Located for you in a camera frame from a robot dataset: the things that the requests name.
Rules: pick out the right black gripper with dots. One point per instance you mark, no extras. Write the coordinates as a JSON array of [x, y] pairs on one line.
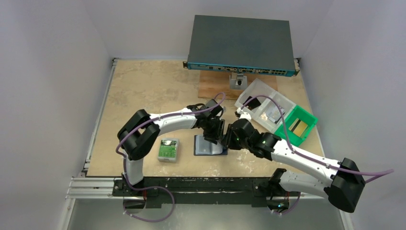
[[228, 138]]

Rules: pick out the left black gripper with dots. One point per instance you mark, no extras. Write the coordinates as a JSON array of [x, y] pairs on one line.
[[210, 133]]

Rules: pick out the grey credit card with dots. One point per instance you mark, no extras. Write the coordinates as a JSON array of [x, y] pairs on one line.
[[208, 148]]

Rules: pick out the blue card holder wallet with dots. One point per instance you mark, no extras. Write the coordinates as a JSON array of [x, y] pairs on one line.
[[199, 139]]

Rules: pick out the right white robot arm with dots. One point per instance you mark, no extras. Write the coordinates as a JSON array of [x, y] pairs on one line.
[[338, 181]]

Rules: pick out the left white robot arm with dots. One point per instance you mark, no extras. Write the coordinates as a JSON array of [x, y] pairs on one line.
[[138, 135]]

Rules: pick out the black card in bin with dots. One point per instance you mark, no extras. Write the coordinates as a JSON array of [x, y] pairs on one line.
[[253, 104]]

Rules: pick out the green card box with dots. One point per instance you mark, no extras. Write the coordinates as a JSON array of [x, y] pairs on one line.
[[168, 150]]

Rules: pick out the white blue card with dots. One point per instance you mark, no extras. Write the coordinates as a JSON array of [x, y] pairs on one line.
[[273, 114]]

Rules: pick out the gold card black stripe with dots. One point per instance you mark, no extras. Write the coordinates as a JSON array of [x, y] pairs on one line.
[[298, 127]]

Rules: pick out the clear plastic bin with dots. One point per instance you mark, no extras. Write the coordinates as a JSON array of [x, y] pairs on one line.
[[284, 104], [257, 87]]

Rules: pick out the wooden board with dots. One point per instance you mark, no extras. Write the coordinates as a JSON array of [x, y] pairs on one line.
[[213, 82]]

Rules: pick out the grey metal stand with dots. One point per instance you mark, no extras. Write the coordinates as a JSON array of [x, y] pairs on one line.
[[238, 81]]

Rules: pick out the green plastic bin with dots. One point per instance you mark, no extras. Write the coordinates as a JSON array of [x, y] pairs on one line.
[[302, 114]]

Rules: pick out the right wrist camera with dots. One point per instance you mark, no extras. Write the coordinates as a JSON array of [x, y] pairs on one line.
[[241, 114]]

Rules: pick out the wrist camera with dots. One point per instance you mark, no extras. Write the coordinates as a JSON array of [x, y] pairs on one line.
[[213, 106], [241, 114]]

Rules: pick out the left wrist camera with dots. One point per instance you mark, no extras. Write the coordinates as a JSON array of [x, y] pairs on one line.
[[213, 106]]

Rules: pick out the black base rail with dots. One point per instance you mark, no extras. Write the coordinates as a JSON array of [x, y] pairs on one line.
[[275, 203]]

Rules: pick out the blue network switch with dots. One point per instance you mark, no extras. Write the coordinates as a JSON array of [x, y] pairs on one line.
[[241, 45]]

